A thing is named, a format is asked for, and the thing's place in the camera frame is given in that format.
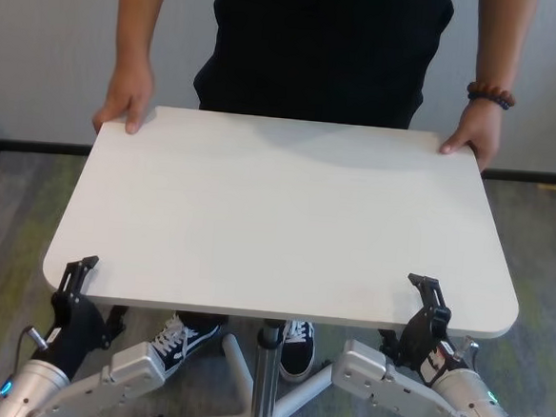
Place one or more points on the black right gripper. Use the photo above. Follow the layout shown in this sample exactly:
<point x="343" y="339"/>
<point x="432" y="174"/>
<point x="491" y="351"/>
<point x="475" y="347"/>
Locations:
<point x="424" y="340"/>

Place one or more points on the person in black clothes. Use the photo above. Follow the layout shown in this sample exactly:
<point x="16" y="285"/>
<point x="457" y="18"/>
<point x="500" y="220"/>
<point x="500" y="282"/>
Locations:
<point x="317" y="54"/>

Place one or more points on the white rolling pedestal table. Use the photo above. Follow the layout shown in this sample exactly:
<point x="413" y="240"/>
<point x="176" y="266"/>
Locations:
<point x="283" y="209"/>

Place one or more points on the person's left forearm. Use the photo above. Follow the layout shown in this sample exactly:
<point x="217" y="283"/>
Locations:
<point x="497" y="42"/>

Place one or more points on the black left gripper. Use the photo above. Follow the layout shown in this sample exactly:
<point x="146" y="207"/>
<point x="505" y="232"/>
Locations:
<point x="76" y="328"/>

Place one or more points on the small tan floor scrap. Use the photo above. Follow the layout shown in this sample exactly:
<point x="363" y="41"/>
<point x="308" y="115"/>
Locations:
<point x="548" y="186"/>

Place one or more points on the person's left hand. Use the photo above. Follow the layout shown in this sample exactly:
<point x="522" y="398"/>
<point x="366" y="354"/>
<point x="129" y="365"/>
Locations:
<point x="481" y="129"/>

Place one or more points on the black white-laced sneaker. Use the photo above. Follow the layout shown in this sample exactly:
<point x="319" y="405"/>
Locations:
<point x="189" y="348"/>
<point x="296" y="358"/>

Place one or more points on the person's right forearm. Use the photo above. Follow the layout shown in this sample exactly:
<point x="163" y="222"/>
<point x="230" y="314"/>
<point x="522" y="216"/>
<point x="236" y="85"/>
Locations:
<point x="138" y="17"/>

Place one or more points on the black trousers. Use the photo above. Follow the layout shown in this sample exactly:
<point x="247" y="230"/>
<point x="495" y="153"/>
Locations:
<point x="198" y="320"/>

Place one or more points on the person's right hand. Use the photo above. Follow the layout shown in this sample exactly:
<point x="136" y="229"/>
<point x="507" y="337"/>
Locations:
<point x="128" y="93"/>

